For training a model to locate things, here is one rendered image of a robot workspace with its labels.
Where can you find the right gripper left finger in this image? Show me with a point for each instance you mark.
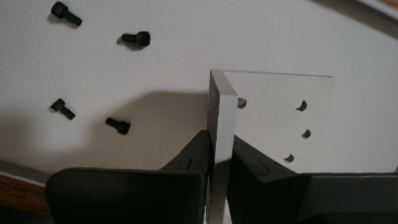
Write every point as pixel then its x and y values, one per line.
pixel 88 195

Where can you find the white l-shaped bracket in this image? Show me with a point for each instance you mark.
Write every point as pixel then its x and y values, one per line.
pixel 267 120

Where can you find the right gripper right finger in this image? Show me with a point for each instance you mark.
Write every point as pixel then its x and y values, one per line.
pixel 263 191

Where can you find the black screw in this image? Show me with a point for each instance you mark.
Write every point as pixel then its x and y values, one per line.
pixel 59 105
pixel 123 127
pixel 60 9
pixel 142 36

